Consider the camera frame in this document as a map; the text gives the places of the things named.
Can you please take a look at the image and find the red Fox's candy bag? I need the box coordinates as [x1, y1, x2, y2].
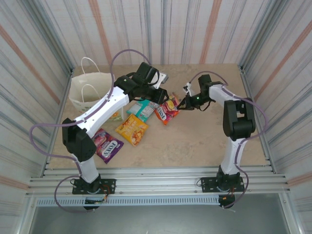
[155, 92, 182, 126]

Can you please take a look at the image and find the teal snack bag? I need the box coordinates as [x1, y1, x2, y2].
[126, 98, 159, 123]

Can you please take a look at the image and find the yellow corn chip bag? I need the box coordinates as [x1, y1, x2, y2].
[115, 113, 149, 147]

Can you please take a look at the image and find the white floral paper bag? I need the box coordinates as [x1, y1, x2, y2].
[69, 57, 124, 122]

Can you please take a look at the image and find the purple Fox's candy bag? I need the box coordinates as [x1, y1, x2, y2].
[91, 128, 124, 164]

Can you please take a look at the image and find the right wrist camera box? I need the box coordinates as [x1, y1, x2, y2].
[182, 82, 193, 97]

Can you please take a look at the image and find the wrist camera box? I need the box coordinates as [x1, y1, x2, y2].
[182, 82, 193, 97]
[153, 72, 169, 90]

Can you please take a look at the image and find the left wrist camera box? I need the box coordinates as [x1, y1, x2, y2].
[153, 72, 169, 90]

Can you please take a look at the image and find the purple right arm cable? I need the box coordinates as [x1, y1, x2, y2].
[189, 71, 270, 210]

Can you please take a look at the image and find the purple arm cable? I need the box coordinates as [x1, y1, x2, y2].
[29, 49, 153, 215]
[189, 71, 270, 210]

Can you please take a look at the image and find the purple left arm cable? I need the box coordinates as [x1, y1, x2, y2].
[29, 49, 153, 215]

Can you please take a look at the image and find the metal table side rail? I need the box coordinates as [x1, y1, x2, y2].
[42, 69, 75, 176]
[238, 64, 277, 175]

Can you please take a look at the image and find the metal corner post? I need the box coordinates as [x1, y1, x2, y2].
[238, 0, 281, 71]
[43, 0, 75, 74]

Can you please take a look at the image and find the aluminium mounting rail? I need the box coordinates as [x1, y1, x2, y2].
[25, 167, 291, 197]

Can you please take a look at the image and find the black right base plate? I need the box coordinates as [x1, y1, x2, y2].
[200, 176, 245, 193]

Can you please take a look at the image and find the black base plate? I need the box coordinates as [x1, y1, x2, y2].
[200, 176, 245, 193]
[72, 178, 117, 195]

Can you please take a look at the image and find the grey slotted cable duct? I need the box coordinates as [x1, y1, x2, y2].
[36, 196, 220, 206]

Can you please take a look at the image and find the red black wire bundle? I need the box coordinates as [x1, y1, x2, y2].
[101, 184, 110, 203]
[220, 186, 236, 200]

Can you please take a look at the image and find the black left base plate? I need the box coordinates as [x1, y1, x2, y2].
[72, 178, 117, 195]

